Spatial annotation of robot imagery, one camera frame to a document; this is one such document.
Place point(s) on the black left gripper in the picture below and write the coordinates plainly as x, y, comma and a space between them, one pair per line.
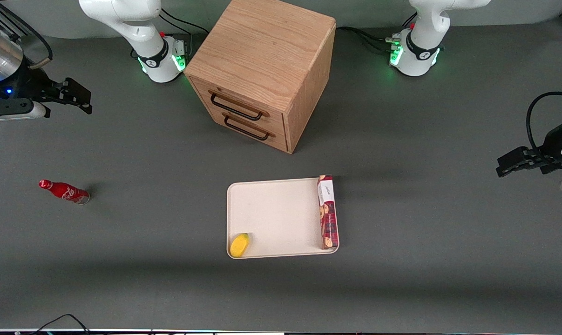
551, 145

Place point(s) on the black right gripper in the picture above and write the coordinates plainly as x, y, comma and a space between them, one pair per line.
33, 85

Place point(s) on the red coke bottle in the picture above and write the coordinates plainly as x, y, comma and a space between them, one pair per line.
65, 191

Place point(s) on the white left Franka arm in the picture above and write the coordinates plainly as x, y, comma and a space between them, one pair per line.
423, 46

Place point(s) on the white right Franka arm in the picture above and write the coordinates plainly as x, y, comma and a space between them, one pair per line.
136, 28

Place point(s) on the cream plastic tray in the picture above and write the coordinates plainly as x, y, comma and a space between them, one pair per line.
276, 218

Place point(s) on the wide wooden drawer front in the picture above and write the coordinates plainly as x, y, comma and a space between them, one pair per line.
243, 104

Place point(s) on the narrow wooden drawer front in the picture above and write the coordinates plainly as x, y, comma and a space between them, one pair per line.
257, 132

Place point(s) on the wooden drawer cabinet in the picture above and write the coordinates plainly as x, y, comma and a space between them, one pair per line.
267, 56

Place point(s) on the red cookie box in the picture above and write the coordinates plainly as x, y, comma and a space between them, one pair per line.
328, 211

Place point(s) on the yellow lemon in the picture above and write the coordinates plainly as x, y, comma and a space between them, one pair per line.
240, 244

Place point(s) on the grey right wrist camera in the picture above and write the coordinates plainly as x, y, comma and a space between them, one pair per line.
15, 110

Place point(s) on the aluminium frame profile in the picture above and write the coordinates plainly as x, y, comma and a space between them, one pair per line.
3, 18

